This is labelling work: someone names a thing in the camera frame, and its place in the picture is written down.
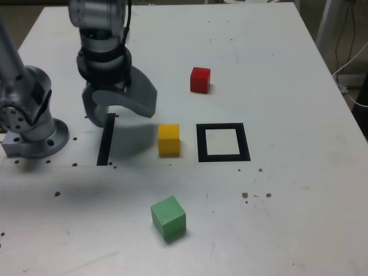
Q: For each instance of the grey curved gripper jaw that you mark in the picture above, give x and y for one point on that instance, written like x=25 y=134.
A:
x=141 y=97
x=91 y=110

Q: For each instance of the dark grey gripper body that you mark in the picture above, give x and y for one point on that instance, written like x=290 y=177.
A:
x=106 y=86

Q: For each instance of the yellow cube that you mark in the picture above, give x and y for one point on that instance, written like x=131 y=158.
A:
x=169 y=141

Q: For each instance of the red cube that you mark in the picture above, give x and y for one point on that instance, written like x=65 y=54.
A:
x=199 y=80

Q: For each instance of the green cube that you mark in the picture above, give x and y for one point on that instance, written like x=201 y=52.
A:
x=168 y=220

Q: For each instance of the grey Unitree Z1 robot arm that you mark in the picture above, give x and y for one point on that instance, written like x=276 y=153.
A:
x=34 y=86

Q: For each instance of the black tape square outline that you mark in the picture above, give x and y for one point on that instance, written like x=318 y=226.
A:
x=201 y=143

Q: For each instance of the black tape strip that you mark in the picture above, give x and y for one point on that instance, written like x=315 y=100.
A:
x=105 y=143

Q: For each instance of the white metal frame post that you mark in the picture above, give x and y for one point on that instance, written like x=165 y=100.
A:
x=325 y=23

